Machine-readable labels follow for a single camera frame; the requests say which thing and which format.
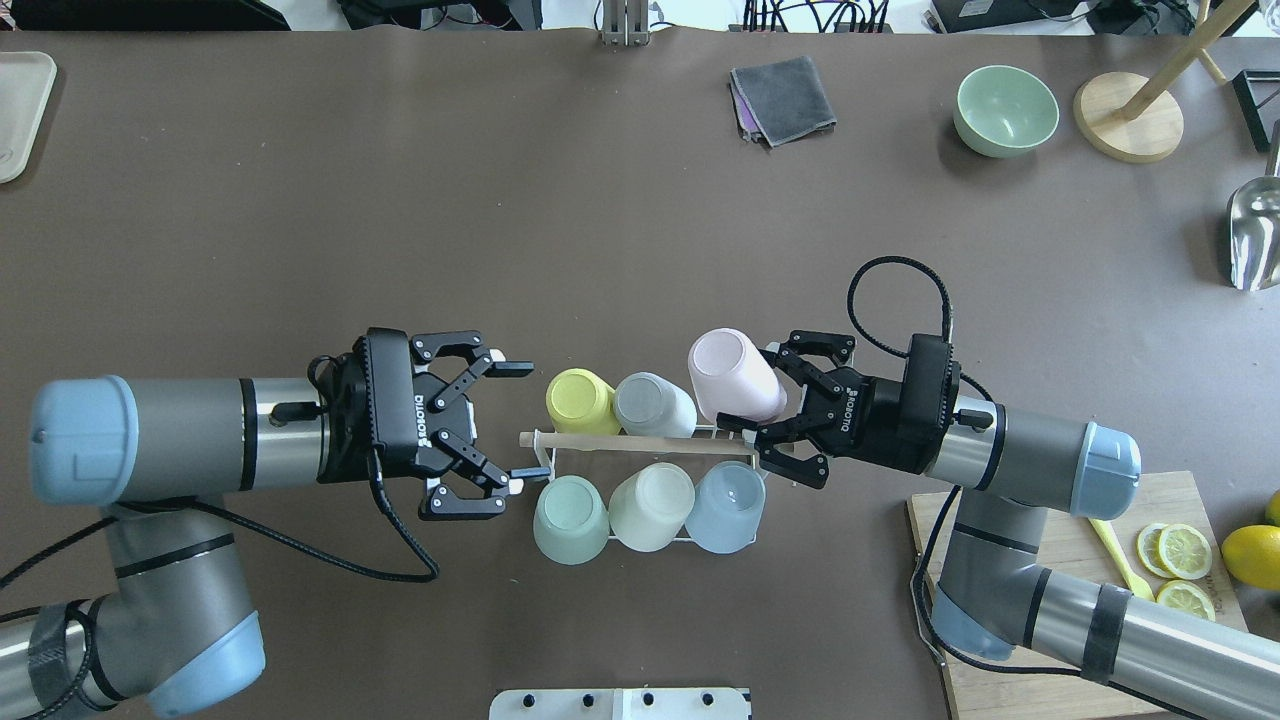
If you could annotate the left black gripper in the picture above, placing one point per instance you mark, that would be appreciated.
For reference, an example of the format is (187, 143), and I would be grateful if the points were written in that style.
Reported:
(437, 421)

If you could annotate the green bowl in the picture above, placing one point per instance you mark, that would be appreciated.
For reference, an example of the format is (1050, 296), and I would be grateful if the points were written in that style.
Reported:
(1003, 112)

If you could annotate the yellow lemon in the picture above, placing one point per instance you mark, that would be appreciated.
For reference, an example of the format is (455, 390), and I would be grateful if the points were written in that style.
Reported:
(1251, 554)

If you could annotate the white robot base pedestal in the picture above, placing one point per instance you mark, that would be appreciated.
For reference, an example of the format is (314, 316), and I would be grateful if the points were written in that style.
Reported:
(623, 703)

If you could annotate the yellow plastic knife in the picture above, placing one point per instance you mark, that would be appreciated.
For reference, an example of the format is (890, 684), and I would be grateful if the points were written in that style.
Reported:
(1132, 580)

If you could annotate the white cup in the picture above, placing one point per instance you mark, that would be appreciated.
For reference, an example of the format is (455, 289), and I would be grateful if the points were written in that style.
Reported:
(648, 510)

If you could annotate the cream plastic tray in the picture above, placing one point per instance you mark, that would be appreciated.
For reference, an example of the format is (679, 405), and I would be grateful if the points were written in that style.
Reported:
(27, 78)

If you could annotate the grey cloth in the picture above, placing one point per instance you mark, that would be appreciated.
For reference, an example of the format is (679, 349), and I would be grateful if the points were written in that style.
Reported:
(787, 99)

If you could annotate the wooden mug tree stand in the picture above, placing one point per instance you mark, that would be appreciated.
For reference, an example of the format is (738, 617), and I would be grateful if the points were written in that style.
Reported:
(1135, 119)

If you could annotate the white wire cup rack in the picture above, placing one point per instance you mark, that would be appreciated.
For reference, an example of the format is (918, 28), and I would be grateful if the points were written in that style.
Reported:
(547, 444)

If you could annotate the black tray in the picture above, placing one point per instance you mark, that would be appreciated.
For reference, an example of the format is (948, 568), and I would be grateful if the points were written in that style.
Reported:
(1256, 93)

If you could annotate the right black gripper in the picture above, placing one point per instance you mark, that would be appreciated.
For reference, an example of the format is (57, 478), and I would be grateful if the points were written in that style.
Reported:
(876, 420)

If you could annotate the wooden cutting board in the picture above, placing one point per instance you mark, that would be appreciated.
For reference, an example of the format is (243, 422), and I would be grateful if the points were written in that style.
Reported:
(1070, 545)

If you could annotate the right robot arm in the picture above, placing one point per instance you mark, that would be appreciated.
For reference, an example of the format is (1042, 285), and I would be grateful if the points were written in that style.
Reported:
(801, 404)

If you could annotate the metal scoop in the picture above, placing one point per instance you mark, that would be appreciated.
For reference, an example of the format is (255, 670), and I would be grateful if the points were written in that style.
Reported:
(1253, 228)

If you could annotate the mint green cup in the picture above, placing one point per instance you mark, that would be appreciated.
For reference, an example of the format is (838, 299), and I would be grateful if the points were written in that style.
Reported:
(570, 525)

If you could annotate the blue cup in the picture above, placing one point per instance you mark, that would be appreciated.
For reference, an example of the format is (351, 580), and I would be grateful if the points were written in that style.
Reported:
(728, 507)

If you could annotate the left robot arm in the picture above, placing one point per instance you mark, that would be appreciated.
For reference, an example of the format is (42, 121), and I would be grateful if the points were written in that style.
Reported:
(157, 458)

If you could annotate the pink cup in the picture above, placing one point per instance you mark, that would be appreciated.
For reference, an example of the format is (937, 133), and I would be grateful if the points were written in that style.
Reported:
(729, 375)

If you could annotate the grey cup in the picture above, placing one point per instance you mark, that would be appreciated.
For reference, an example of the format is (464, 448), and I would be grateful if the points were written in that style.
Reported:
(650, 406)

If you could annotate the lemon slice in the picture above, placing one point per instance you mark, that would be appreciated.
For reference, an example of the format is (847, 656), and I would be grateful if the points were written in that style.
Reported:
(1184, 552)
(1146, 544)
(1186, 596)

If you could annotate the yellow cup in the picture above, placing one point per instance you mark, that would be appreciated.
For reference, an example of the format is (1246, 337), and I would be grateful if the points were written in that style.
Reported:
(580, 402)

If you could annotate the purple cloth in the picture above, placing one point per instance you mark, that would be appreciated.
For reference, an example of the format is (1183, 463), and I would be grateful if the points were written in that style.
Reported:
(748, 128)

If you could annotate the aluminium frame post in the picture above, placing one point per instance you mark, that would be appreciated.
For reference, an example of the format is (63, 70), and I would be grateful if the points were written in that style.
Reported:
(625, 23)

